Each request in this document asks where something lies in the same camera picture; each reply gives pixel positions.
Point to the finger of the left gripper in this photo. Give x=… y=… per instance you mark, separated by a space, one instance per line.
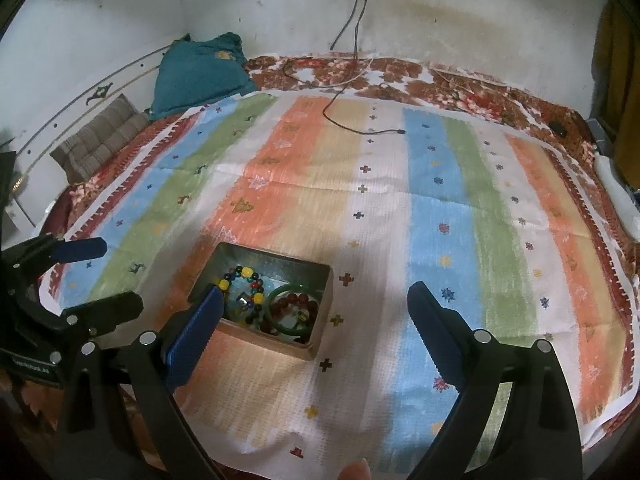
x=40 y=253
x=94 y=318

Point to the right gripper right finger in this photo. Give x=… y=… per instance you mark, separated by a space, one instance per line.
x=538 y=437

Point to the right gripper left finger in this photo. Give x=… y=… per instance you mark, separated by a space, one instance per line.
x=160 y=362

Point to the green jade bangle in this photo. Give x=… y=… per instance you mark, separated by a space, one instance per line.
x=291 y=310

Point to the silver metal tin box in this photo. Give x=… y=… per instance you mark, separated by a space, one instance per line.
x=247 y=276

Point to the teal pillow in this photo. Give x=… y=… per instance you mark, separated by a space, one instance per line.
x=194 y=73

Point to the white rolled cloth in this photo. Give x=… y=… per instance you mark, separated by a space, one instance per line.
x=622 y=199

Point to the striped colourful blanket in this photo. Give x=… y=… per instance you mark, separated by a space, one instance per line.
x=502 y=227

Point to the mustard yellow hanging cloth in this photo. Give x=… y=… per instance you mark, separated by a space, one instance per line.
x=615 y=70

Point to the floral red bedsheet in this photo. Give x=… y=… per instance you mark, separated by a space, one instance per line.
x=409 y=83

